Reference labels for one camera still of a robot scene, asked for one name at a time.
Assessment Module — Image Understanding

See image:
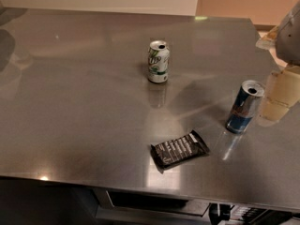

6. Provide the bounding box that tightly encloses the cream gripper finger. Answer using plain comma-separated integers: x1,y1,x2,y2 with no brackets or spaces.
256,26,278,50
260,65,300,122

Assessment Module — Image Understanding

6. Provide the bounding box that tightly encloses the black snack bar wrapper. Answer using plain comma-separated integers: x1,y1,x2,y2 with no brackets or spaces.
151,130,210,170

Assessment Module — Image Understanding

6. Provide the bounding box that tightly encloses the white green soda can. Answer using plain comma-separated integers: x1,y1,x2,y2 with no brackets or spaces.
148,40,170,83

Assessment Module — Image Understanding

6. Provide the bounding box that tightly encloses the metal drawer under table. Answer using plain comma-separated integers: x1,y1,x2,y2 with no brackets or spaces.
93,188,210,225

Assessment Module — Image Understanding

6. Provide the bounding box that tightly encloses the blue silver redbull can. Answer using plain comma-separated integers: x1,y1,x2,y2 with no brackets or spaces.
225,80,264,134

